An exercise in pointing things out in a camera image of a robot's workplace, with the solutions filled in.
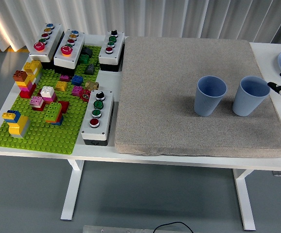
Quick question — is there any black cable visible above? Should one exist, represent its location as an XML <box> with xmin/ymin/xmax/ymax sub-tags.
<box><xmin>153</xmin><ymin>221</ymin><xmax>194</xmax><ymax>233</ymax></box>

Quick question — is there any red valve handwheel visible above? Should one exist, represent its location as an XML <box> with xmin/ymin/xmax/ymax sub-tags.
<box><xmin>79</xmin><ymin>89</ymin><xmax>92</xmax><ymax>102</ymax></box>

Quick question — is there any white table leg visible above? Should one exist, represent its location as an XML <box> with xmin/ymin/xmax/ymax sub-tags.
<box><xmin>60</xmin><ymin>159</ymin><xmax>85</xmax><ymax>221</ymax></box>
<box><xmin>232</xmin><ymin>169</ymin><xmax>257</xmax><ymax>231</ymax></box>

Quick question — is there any five-button control box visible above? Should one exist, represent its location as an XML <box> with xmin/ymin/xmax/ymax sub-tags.
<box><xmin>29</xmin><ymin>23</ymin><xmax>65</xmax><ymax>70</ymax></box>
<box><xmin>53</xmin><ymin>29</ymin><xmax>86</xmax><ymax>75</ymax></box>

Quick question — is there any yellow toy brick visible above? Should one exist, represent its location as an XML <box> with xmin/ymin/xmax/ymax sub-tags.
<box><xmin>55</xmin><ymin>81</ymin><xmax>69</xmax><ymax>92</ymax></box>

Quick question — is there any grey-brown fabric mat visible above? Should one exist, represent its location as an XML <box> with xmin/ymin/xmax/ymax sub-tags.
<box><xmin>114</xmin><ymin>36</ymin><xmax>281</xmax><ymax>158</ymax></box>

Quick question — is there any red toy brick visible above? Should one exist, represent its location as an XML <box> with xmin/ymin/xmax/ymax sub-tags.
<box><xmin>57</xmin><ymin>100</ymin><xmax>70</xmax><ymax>114</ymax></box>

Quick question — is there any blue ribbed plastic cup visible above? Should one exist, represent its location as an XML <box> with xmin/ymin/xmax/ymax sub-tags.
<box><xmin>232</xmin><ymin>75</ymin><xmax>271</xmax><ymax>117</ymax></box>
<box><xmin>193</xmin><ymin>75</ymin><xmax>228</xmax><ymax>117</ymax></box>

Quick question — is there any brass pipe fitting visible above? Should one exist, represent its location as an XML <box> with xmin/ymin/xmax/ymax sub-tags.
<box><xmin>85</xmin><ymin>81</ymin><xmax>100</xmax><ymax>91</ymax></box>

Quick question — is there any blue yellow grey brick stack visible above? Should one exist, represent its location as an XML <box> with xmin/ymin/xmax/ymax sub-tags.
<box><xmin>1</xmin><ymin>110</ymin><xmax>31</xmax><ymax>139</ymax></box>

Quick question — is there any four-button control box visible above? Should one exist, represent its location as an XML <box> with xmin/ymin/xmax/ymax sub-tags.
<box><xmin>98</xmin><ymin>30</ymin><xmax>126</xmax><ymax>72</ymax></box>
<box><xmin>80</xmin><ymin>89</ymin><xmax>115</xmax><ymax>147</ymax></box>

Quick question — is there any green studded baseplate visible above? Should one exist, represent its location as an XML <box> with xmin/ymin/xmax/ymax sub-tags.
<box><xmin>0</xmin><ymin>45</ymin><xmax>102</xmax><ymax>155</ymax></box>

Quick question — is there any dark green toy brick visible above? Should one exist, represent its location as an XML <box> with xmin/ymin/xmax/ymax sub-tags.
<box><xmin>79</xmin><ymin>53</ymin><xmax>91</xmax><ymax>65</ymax></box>

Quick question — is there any green orange blue brick stack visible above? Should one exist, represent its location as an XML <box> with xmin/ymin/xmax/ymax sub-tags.
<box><xmin>44</xmin><ymin>101</ymin><xmax>65</xmax><ymax>126</ymax></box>

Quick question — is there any pink white red brick stack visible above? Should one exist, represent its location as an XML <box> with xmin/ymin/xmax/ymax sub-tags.
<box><xmin>30</xmin><ymin>96</ymin><xmax>46</xmax><ymax>112</ymax></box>

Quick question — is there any blue toy brick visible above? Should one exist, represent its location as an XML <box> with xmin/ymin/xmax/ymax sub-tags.
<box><xmin>71</xmin><ymin>75</ymin><xmax>84</xmax><ymax>86</ymax></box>

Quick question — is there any white pleated curtain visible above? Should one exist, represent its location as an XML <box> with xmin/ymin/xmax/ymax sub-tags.
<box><xmin>0</xmin><ymin>0</ymin><xmax>281</xmax><ymax>52</ymax></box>

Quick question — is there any yellow white brick stack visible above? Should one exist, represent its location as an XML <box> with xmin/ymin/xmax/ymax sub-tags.
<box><xmin>23</xmin><ymin>60</ymin><xmax>43</xmax><ymax>84</ymax></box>

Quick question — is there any brown yellow red brick tower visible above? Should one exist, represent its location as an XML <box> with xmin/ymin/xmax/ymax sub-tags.
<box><xmin>13</xmin><ymin>70</ymin><xmax>37</xmax><ymax>99</ymax></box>

